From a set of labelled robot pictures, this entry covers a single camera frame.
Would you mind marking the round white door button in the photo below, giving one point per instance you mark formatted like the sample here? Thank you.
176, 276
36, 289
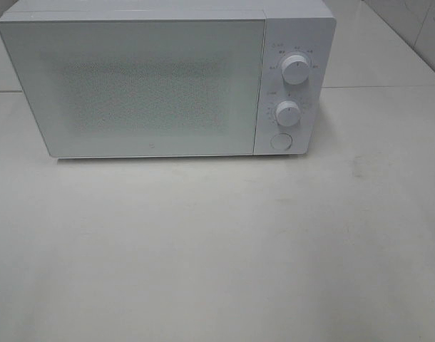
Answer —
282, 142

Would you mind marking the white microwave knob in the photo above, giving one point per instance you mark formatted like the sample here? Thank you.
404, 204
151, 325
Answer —
295, 68
287, 113

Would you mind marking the white microwave door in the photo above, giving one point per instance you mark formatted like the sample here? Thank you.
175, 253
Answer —
133, 89

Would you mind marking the white microwave oven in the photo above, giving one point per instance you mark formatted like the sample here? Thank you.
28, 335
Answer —
305, 27

